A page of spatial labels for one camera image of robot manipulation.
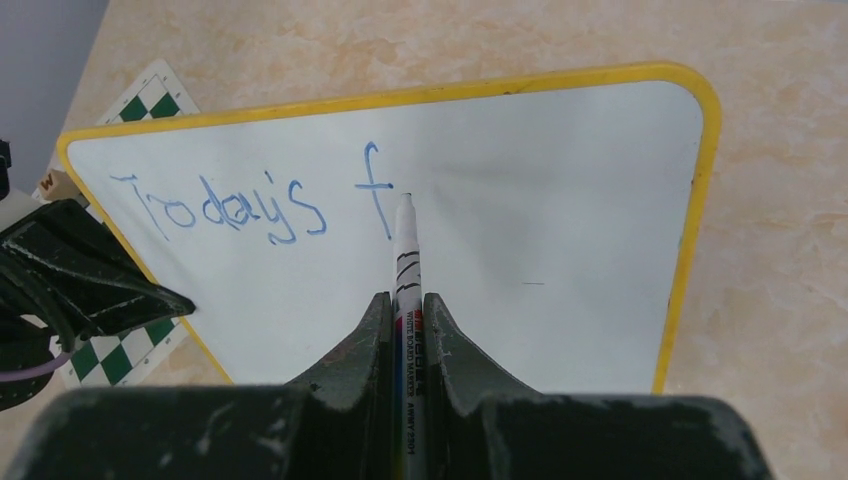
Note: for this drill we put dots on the yellow framed whiteboard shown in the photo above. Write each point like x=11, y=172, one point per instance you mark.
x=557, y=217

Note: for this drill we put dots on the blue capped marker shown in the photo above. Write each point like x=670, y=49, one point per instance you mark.
x=410, y=358

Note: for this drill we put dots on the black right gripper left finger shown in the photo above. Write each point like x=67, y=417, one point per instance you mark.
x=344, y=418

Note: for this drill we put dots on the green white chessboard mat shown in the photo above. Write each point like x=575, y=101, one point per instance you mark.
x=127, y=359

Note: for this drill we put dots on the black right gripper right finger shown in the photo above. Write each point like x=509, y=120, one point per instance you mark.
x=466, y=387

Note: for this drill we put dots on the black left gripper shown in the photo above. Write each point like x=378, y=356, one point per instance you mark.
x=64, y=267

